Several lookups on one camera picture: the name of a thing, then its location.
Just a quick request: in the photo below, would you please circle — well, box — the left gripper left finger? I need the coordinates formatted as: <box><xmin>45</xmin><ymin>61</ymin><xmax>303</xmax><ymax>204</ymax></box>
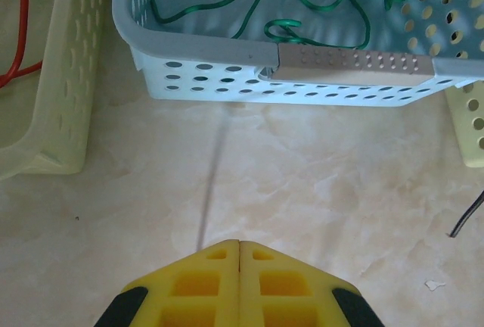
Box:
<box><xmin>94</xmin><ymin>238</ymin><xmax>241</xmax><ymax>327</ymax></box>

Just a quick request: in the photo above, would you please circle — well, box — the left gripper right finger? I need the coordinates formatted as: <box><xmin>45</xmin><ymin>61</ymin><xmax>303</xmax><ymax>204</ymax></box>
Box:
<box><xmin>238</xmin><ymin>239</ymin><xmax>385</xmax><ymax>327</ymax></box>

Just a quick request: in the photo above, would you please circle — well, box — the thin black cable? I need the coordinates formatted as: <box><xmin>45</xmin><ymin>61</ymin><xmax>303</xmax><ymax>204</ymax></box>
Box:
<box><xmin>448</xmin><ymin>189</ymin><xmax>484</xmax><ymax>239</ymax></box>

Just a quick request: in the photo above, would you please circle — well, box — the thin red cable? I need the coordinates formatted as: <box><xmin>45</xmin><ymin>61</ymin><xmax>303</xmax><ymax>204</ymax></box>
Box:
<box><xmin>0</xmin><ymin>0</ymin><xmax>60</xmax><ymax>89</ymax></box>

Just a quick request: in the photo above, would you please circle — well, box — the yellow-green perforated plastic basket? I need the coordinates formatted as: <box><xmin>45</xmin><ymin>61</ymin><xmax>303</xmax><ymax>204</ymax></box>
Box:
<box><xmin>0</xmin><ymin>0</ymin><xmax>114</xmax><ymax>181</ymax></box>
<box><xmin>444</xmin><ymin>83</ymin><xmax>484</xmax><ymax>171</ymax></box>

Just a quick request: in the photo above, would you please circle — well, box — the blue perforated plastic basket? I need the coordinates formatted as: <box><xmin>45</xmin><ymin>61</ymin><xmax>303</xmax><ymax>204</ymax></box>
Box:
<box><xmin>112</xmin><ymin>0</ymin><xmax>484</xmax><ymax>111</ymax></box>

